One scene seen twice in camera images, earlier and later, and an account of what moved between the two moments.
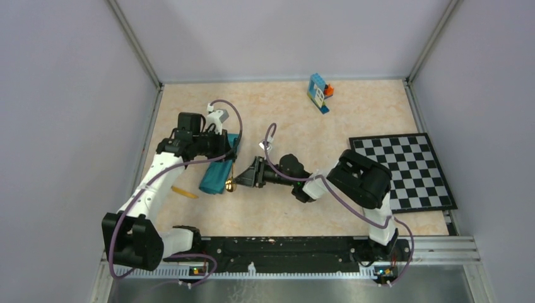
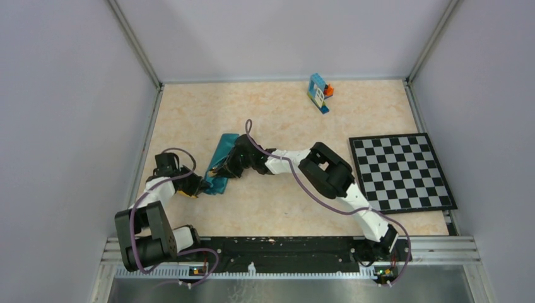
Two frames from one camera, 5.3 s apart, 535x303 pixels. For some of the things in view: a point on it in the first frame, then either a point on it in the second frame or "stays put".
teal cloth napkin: [217, 172] stays put
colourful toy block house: [318, 91] stays put
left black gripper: [222, 141] to [197, 185]
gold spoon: [231, 185] to [213, 172]
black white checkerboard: [418, 184] stays put
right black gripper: [254, 175] to [228, 168]
